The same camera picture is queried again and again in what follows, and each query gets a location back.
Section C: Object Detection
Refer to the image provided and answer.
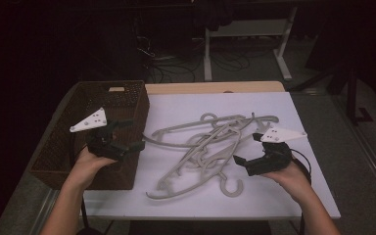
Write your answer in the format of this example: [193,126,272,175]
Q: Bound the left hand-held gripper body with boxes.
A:
[69,107,129,162]

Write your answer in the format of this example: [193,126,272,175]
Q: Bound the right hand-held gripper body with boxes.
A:
[246,126,308,177]

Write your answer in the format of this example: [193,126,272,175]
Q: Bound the grey plastic clothes hanger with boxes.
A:
[142,112,258,151]
[156,121,243,192]
[145,130,245,201]
[151,112,280,139]

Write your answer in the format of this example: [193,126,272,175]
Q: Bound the brown woven basket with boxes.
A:
[28,79,151,191]

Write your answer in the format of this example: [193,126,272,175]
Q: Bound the person's left hand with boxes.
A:
[66,146,118,191]

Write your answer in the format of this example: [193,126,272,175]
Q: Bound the person's right hand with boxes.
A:
[259,160,311,204]

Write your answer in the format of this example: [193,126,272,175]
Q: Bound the wooden table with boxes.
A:
[144,80,287,96]

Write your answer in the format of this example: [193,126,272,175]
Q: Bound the black metal stand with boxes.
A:
[288,62,375,126]

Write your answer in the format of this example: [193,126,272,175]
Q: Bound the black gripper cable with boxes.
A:
[289,148,313,235]

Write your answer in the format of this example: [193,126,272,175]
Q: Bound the black floor cables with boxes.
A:
[132,19,277,84]

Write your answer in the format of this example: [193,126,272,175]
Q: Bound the white desk frame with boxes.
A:
[203,5,299,82]

